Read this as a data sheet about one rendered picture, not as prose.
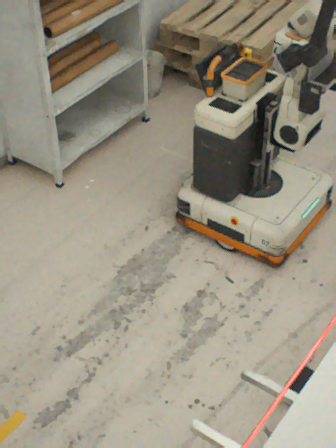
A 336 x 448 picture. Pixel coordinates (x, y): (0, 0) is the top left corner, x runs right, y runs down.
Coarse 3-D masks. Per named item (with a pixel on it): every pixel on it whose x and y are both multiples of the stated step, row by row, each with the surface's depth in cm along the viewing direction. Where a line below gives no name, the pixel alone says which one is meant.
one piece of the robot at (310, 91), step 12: (324, 60) 320; (312, 72) 314; (324, 72) 321; (300, 84) 319; (312, 84) 313; (324, 84) 313; (300, 96) 320; (312, 96) 316; (300, 108) 324; (312, 108) 320
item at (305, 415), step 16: (320, 368) 23; (320, 384) 22; (304, 400) 22; (320, 400) 22; (288, 416) 21; (304, 416) 21; (320, 416) 21; (288, 432) 21; (304, 432) 21; (320, 432) 21
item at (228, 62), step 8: (224, 48) 360; (208, 56) 352; (216, 56) 356; (240, 56) 360; (200, 64) 347; (208, 64) 351; (224, 64) 357; (232, 64) 361; (200, 72) 348; (216, 72) 352; (208, 80) 342; (216, 80) 355
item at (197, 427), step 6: (198, 420) 205; (192, 426) 204; (198, 426) 204; (204, 426) 204; (192, 432) 206; (198, 432) 203; (204, 432) 202; (210, 432) 202; (216, 432) 202; (204, 438) 203; (210, 438) 201; (216, 438) 201; (222, 438) 201; (216, 444) 201; (222, 444) 199; (228, 444) 199; (234, 444) 199
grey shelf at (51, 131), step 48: (0, 0) 365; (0, 48) 387; (48, 48) 373; (144, 48) 445; (0, 96) 412; (48, 96) 387; (96, 96) 481; (144, 96) 466; (48, 144) 410; (96, 144) 443
